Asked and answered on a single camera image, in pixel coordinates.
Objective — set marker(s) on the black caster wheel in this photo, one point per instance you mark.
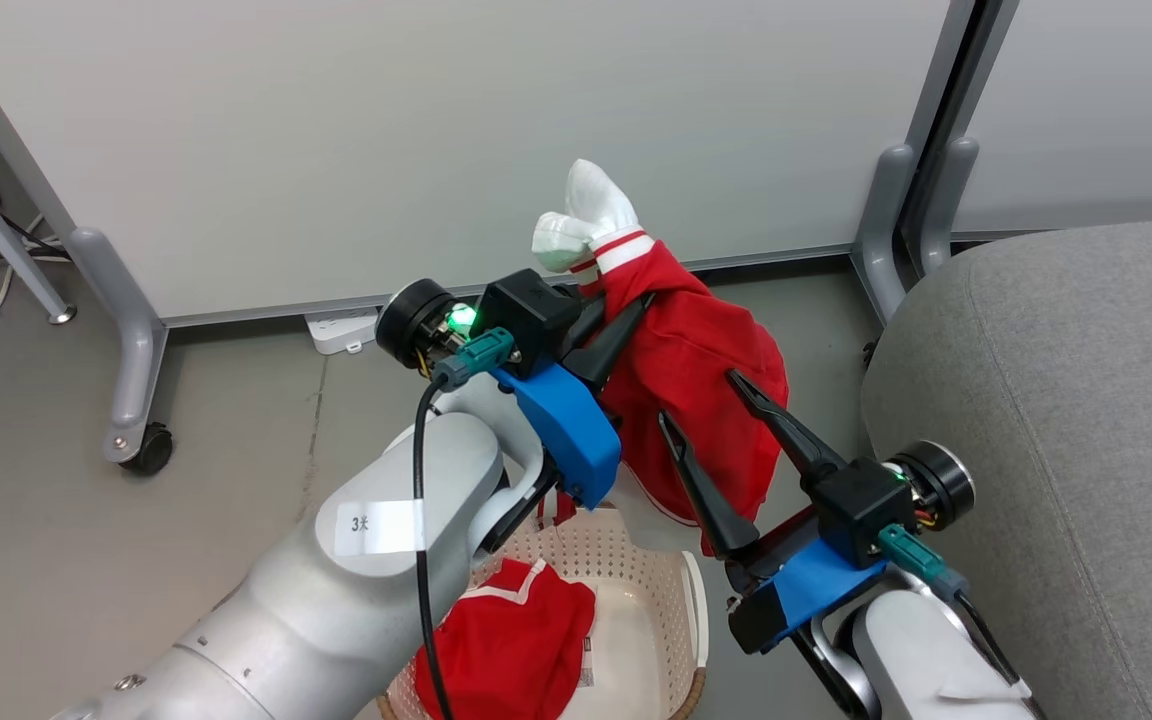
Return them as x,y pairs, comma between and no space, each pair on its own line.
151,450

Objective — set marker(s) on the red garment with white trim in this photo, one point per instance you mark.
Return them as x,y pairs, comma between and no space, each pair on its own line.
511,640

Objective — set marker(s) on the red garment with white sleeve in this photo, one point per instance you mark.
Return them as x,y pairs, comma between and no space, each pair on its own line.
696,360

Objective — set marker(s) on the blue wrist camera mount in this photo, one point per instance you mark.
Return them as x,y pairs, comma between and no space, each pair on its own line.
816,585
571,425

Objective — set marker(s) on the grey partition foot bracket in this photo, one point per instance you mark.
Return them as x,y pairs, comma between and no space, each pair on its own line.
881,230
946,200

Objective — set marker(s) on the white tape label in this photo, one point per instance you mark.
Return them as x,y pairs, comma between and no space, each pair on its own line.
376,525

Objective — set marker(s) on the cream perforated laundry basket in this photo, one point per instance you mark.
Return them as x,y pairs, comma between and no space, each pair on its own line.
651,620

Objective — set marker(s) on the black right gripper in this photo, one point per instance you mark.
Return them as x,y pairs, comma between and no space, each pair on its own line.
861,505

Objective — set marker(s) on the large white partition panel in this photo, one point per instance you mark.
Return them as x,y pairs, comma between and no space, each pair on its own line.
416,130

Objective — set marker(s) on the small white partition panel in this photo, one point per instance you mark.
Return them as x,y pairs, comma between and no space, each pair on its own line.
1106,110

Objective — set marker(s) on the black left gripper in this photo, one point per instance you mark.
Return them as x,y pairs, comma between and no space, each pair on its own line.
531,315

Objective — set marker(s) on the grey fabric sofa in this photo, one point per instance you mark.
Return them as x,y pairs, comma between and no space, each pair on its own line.
1066,430

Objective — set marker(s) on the grey partition leg with caster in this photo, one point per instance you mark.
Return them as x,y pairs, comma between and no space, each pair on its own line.
131,350

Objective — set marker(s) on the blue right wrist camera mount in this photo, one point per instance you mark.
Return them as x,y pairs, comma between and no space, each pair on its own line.
816,585

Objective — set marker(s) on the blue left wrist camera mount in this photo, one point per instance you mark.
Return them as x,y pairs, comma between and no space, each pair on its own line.
571,425

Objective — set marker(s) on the paper sticker in basket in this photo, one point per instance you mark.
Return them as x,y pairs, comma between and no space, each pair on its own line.
588,660

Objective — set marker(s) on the grey slanted table leg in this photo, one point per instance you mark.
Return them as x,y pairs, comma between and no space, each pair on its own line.
6,240

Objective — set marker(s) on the white power strip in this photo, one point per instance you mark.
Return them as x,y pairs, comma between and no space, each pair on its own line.
341,332

